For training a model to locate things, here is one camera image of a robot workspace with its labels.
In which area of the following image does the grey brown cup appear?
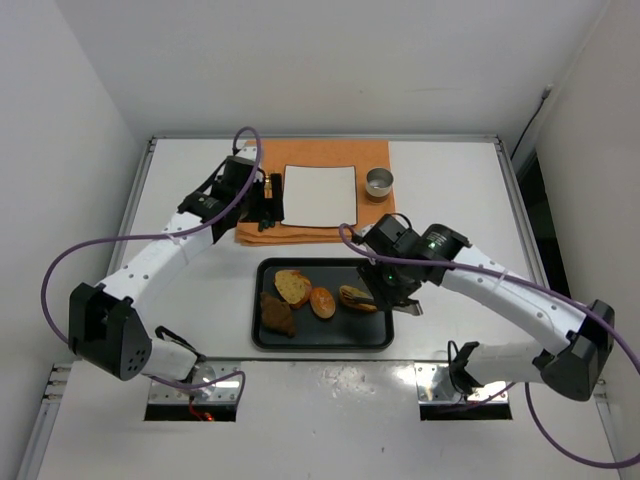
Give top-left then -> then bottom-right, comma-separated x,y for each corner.
365,167 -> 394,203

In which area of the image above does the black baking tray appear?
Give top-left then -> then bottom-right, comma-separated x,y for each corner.
251,257 -> 395,352

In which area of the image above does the white square plate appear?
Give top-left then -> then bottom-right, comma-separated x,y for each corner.
282,165 -> 358,228

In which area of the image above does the dark brown croissant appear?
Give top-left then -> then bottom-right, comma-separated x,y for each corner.
260,292 -> 296,338

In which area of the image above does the black wall cable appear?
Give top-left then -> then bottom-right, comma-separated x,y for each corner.
509,85 -> 553,161

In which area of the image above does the aluminium table frame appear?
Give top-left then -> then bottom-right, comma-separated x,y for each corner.
37,136 -> 620,479

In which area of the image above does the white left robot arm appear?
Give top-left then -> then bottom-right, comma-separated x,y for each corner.
68,141 -> 269,390

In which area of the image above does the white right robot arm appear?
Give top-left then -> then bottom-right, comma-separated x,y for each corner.
352,214 -> 615,402

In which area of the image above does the gold fork green handle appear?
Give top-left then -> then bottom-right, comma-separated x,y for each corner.
263,173 -> 275,229

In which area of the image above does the sliced bread piece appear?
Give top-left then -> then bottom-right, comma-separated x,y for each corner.
274,270 -> 312,309

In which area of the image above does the round golden bun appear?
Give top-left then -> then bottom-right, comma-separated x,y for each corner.
309,287 -> 336,320

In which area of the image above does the toasted bread slice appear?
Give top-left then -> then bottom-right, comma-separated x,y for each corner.
339,285 -> 378,313

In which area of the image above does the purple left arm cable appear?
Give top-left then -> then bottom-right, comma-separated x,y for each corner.
43,126 -> 265,416

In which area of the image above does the orange cloth placemat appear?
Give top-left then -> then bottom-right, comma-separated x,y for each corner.
235,139 -> 396,246

